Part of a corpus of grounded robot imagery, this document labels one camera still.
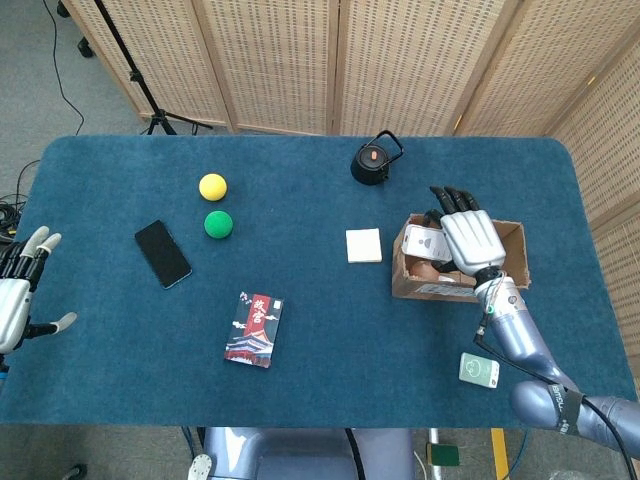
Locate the black tripod stand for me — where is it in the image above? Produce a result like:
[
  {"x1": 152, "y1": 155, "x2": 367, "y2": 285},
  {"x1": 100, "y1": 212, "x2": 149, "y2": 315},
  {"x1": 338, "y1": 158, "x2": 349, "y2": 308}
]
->
[{"x1": 93, "y1": 0, "x2": 214, "y2": 136}]

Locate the blue carpet table cover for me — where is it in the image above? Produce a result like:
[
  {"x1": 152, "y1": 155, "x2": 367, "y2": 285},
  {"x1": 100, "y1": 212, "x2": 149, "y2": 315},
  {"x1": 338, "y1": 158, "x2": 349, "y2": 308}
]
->
[{"x1": 0, "y1": 134, "x2": 639, "y2": 430}]

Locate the green white block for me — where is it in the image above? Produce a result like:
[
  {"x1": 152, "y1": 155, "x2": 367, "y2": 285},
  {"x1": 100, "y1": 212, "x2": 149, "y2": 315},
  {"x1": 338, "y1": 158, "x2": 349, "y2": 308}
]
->
[{"x1": 425, "y1": 442, "x2": 460, "y2": 466}]

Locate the green foam ball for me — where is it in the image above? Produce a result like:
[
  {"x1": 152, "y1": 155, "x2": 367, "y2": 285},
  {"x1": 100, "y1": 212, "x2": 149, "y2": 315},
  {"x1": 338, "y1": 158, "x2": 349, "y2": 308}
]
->
[{"x1": 203, "y1": 210, "x2": 235, "y2": 240}]

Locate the thin black floor cable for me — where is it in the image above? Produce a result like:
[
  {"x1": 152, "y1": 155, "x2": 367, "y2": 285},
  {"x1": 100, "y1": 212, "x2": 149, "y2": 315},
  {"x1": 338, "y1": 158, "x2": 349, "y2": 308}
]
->
[{"x1": 42, "y1": 0, "x2": 86, "y2": 136}]

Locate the brown cardboard box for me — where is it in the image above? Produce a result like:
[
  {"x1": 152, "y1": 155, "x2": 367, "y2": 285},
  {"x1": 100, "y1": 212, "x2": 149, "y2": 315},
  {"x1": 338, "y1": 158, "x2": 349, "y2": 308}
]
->
[{"x1": 391, "y1": 213, "x2": 533, "y2": 304}]

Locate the yellow foam ball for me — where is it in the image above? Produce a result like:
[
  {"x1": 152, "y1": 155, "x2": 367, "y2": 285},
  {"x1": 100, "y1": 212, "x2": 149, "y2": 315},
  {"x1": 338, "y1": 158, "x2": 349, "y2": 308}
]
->
[{"x1": 198, "y1": 172, "x2": 229, "y2": 202}]

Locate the dark red palace print box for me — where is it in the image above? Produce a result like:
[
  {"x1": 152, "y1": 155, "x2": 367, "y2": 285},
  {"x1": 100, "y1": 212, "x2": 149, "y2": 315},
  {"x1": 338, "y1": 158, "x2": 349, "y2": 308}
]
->
[{"x1": 223, "y1": 291, "x2": 285, "y2": 370}]

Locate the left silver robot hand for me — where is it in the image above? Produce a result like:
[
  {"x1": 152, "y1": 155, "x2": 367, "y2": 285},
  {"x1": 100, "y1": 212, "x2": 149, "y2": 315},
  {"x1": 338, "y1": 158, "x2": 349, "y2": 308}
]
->
[{"x1": 0, "y1": 225, "x2": 79, "y2": 356}]

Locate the white ID card holder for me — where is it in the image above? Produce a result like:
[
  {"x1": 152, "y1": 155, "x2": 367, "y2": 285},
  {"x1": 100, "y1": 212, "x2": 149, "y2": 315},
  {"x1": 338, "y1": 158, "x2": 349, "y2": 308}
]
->
[{"x1": 402, "y1": 223, "x2": 454, "y2": 264}]

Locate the pink ball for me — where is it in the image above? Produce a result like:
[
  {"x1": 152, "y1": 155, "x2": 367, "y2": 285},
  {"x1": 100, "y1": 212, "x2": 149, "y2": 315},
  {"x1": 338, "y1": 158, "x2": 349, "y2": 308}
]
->
[{"x1": 409, "y1": 259, "x2": 441, "y2": 281}]

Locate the silver metal table leg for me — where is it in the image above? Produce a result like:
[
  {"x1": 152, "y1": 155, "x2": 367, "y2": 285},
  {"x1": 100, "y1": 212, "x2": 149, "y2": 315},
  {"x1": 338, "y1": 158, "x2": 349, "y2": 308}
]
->
[{"x1": 427, "y1": 428, "x2": 446, "y2": 480}]

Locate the woven wicker folding screen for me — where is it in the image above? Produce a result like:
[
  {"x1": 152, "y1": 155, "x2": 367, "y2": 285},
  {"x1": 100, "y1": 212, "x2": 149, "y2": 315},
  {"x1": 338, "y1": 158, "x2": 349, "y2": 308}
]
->
[{"x1": 59, "y1": 0, "x2": 640, "y2": 311}]

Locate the black velcro arm strap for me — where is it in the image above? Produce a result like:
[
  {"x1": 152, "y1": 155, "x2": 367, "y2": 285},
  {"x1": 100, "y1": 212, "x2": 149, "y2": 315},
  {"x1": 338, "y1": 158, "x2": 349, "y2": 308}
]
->
[{"x1": 547, "y1": 384, "x2": 584, "y2": 436}]

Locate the black smartphone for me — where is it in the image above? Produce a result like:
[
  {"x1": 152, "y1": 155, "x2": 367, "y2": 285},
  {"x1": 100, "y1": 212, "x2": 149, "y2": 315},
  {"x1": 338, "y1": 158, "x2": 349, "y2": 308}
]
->
[{"x1": 133, "y1": 219, "x2": 193, "y2": 290}]

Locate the black cable bundle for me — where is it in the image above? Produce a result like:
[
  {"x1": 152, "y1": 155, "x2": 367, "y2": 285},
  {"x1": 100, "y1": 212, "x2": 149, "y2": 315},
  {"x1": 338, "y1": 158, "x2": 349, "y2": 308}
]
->
[{"x1": 0, "y1": 159, "x2": 41, "y2": 251}]

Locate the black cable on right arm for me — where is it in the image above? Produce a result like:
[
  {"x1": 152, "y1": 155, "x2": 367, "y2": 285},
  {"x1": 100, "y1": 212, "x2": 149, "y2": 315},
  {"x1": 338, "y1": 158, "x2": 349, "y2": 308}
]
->
[{"x1": 473, "y1": 327, "x2": 636, "y2": 480}]

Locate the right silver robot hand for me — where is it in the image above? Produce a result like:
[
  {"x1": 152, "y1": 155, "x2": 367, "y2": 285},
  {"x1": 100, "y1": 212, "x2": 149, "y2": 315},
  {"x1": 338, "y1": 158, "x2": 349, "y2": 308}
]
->
[{"x1": 423, "y1": 185, "x2": 507, "y2": 276}]

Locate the black cast iron teapot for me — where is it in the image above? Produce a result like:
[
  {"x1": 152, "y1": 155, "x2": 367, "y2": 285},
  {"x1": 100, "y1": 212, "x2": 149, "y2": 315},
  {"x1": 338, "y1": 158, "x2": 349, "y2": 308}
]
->
[{"x1": 350, "y1": 129, "x2": 405, "y2": 186}]

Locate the lavender robot torso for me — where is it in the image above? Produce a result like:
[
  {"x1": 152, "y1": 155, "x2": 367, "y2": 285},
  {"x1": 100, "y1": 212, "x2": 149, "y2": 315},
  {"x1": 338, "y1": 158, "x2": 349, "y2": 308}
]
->
[{"x1": 187, "y1": 427, "x2": 416, "y2": 480}]

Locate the mint green tissue pack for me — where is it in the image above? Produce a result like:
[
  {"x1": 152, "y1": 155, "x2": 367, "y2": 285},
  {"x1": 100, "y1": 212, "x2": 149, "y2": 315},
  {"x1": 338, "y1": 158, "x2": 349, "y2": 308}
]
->
[{"x1": 458, "y1": 352, "x2": 501, "y2": 390}]

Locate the pale yellow sticky note pad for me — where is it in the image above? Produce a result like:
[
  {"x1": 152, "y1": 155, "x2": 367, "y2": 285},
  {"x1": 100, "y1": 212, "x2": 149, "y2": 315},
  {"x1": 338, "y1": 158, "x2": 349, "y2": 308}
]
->
[{"x1": 345, "y1": 227, "x2": 384, "y2": 265}]

